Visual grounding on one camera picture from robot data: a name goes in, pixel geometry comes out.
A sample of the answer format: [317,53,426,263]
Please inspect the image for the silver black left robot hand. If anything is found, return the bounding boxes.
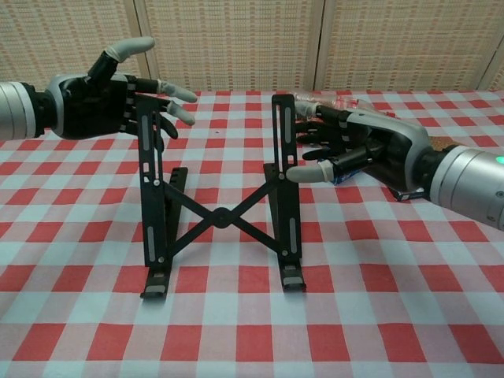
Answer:
[45,36,198,141]

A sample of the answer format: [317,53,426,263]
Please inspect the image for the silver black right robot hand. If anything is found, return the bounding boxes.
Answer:
[286,98,434,195]

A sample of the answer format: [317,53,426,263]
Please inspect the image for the black folding laptop stand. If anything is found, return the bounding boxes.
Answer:
[134,93,308,300]

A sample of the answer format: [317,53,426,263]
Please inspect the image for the cola bottle with red label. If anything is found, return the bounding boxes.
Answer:
[293,91,397,118]

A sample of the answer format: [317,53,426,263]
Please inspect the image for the round woven rattan coaster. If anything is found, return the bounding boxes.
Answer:
[427,135,453,154]

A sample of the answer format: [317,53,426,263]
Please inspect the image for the blue Oreo cookie box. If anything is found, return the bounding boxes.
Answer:
[332,169,362,185]

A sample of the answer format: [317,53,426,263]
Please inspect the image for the dark red striped snack box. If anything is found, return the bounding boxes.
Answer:
[388,184,429,203]

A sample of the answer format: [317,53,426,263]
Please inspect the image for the bamboo folding screen panel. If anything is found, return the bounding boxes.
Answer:
[313,0,504,93]
[0,0,154,94]
[476,34,504,92]
[133,0,328,93]

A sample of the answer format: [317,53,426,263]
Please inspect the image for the red white checked tablecloth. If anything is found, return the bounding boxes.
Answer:
[0,90,504,378]

